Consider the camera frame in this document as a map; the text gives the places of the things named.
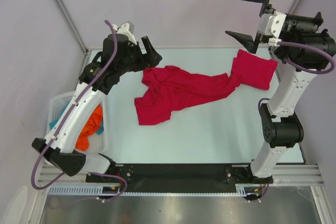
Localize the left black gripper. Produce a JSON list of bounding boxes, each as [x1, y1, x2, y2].
[[117, 36, 162, 76]]

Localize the magenta t shirt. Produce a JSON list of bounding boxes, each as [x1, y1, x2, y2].
[[229, 49, 278, 90], [134, 66, 240, 125]]

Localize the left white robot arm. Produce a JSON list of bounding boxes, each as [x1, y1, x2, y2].
[[32, 34, 162, 182]]

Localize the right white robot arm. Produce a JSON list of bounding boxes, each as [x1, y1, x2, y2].
[[226, 0, 335, 185]]

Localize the folded magenta t shirt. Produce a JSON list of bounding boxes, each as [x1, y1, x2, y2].
[[229, 49, 278, 90]]

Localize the orange t shirt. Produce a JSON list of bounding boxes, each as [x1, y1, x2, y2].
[[76, 104, 103, 151]]

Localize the white plastic laundry basket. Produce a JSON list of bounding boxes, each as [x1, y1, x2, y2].
[[43, 90, 110, 167]]

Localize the teal t shirt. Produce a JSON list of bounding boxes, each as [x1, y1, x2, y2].
[[49, 120, 104, 135]]

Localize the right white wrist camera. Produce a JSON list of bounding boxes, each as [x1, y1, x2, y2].
[[257, 11, 287, 47]]

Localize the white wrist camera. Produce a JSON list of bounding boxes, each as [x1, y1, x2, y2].
[[112, 21, 137, 45], [257, 11, 287, 47]]

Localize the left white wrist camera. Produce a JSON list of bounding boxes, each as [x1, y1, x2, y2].
[[112, 21, 137, 45]]

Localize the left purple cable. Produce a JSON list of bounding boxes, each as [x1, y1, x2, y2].
[[31, 19, 128, 204]]

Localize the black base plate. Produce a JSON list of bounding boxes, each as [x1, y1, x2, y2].
[[86, 163, 274, 194]]

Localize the grey slotted cable duct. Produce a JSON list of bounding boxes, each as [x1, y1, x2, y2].
[[48, 184, 266, 198]]

